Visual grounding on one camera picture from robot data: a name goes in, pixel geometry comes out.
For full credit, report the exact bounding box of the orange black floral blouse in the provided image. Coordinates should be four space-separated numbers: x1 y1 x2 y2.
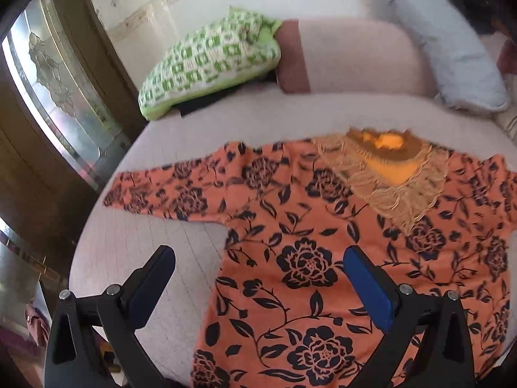
103 129 516 387

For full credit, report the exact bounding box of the red bag on floor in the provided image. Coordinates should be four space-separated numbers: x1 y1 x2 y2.
25 304 50 348

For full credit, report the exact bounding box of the striped floral cushion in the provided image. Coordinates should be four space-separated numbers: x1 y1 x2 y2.
493 105 517 145

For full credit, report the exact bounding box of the wooden door with stained glass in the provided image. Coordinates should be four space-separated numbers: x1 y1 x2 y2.
1 0 145 274

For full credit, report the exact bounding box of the light blue pillow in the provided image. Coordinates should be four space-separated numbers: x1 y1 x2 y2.
375 0 510 115

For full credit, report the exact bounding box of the black folded cloth under pillow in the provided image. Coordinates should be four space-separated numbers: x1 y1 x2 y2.
174 70 277 117

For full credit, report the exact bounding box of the pink quilted bolster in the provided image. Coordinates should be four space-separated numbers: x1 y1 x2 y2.
274 17 437 97

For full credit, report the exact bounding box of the green white patterned pillow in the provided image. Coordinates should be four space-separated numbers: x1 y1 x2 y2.
138 7 282 121

